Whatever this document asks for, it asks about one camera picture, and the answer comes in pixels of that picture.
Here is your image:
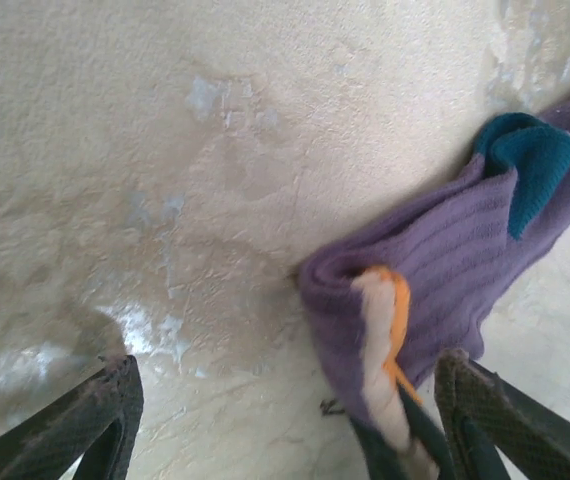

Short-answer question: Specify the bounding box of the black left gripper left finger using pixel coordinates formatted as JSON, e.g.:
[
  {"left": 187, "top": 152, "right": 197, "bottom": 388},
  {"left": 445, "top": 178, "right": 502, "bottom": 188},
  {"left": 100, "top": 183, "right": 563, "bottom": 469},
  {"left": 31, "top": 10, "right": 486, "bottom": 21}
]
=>
[{"left": 0, "top": 353, "right": 146, "bottom": 480}]

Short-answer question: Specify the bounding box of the purple sock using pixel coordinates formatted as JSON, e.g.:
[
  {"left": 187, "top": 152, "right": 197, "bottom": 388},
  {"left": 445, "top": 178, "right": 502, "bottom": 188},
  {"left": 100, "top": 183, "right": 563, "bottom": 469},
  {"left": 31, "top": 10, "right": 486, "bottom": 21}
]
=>
[{"left": 297, "top": 82, "right": 570, "bottom": 480}]

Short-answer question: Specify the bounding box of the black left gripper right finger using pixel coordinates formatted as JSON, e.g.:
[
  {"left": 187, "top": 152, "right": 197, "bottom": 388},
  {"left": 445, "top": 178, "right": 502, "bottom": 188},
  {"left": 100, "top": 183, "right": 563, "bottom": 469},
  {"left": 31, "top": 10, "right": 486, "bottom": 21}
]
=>
[{"left": 433, "top": 347, "right": 570, "bottom": 480}]

